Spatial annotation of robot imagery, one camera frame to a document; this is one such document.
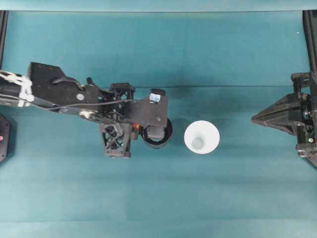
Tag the white paper cup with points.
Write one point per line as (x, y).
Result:
(201, 134)

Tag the wrist camera on bar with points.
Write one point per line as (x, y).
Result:
(153, 114)

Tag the black metal frame rail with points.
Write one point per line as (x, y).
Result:
(312, 37)
(3, 37)

